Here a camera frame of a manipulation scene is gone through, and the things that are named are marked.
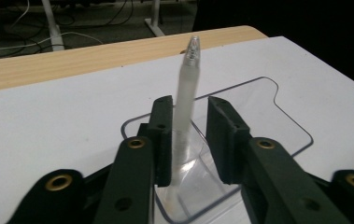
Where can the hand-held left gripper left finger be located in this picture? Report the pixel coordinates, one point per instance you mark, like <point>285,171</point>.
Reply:
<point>134,174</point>

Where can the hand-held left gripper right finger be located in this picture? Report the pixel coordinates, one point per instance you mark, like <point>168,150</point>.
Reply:
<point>265,174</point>

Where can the clear plastic desk organizer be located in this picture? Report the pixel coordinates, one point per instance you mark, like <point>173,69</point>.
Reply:
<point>258,124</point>

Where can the translucent white pen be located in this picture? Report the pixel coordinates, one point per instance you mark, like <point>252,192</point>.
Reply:
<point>188,87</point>

